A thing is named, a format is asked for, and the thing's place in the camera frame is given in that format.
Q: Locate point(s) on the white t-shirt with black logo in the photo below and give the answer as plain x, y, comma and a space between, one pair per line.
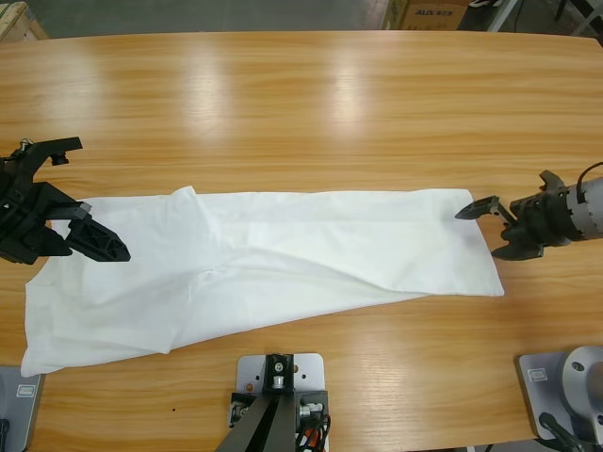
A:
282, 249

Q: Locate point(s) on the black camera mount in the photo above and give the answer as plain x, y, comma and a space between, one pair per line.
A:
47, 148
551, 181

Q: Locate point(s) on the black clamp with bolt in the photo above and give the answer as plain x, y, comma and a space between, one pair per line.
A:
312, 407
242, 407

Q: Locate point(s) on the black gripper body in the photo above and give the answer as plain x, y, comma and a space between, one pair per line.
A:
28, 207
542, 221

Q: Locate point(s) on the cardboard box with blue print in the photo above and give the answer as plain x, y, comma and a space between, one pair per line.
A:
433, 14

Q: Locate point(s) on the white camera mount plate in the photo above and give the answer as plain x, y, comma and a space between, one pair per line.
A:
311, 372

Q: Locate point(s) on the white and black shoe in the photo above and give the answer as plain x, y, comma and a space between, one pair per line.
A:
485, 3

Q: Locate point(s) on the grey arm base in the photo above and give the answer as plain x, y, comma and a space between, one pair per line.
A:
23, 414
537, 391

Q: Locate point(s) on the dark camera post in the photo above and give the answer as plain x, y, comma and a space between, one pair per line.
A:
264, 424

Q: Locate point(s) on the wooden crate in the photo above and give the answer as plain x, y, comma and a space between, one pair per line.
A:
19, 19

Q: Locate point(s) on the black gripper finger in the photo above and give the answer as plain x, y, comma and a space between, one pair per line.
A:
478, 208
49, 245
99, 240
516, 252

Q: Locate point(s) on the white table leg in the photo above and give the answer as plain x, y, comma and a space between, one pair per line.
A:
501, 16
584, 19

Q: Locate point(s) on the black bracket with silver bolt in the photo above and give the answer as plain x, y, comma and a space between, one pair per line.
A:
279, 367

